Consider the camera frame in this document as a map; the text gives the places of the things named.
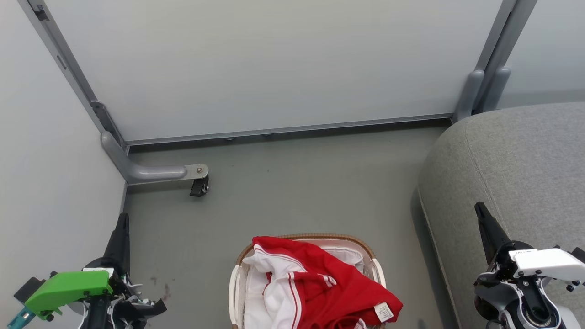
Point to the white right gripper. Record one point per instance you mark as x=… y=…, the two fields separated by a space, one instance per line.
x=548 y=262

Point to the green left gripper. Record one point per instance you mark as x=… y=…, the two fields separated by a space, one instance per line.
x=68 y=288

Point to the red shorts with white trim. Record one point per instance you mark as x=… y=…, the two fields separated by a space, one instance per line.
x=356 y=292

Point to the red and white sports shirt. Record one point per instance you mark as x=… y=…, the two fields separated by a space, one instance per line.
x=279 y=274

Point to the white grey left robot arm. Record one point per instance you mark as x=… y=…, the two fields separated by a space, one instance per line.
x=98 y=317

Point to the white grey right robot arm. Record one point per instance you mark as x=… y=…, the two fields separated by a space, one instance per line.
x=489 y=301

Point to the grey fabric sofa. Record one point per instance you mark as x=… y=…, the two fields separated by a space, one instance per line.
x=512 y=164

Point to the grey partition foot bar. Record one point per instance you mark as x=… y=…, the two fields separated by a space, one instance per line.
x=151 y=172

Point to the black caster wheel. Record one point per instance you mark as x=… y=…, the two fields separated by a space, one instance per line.
x=199 y=186

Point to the white side partition panel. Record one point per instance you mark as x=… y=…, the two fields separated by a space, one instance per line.
x=45 y=160

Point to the white laundry basket brown rim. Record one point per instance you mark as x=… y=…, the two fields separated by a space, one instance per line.
x=235 y=292

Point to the white basket liner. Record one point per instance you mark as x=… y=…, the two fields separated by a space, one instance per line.
x=345 y=256

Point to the narrow white partition panel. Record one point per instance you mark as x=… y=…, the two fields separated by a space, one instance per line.
x=548 y=45

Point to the large white partition panel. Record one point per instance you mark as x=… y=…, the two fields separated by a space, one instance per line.
x=274 y=64

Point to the grey partition corner post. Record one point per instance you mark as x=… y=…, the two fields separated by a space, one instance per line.
x=473 y=91

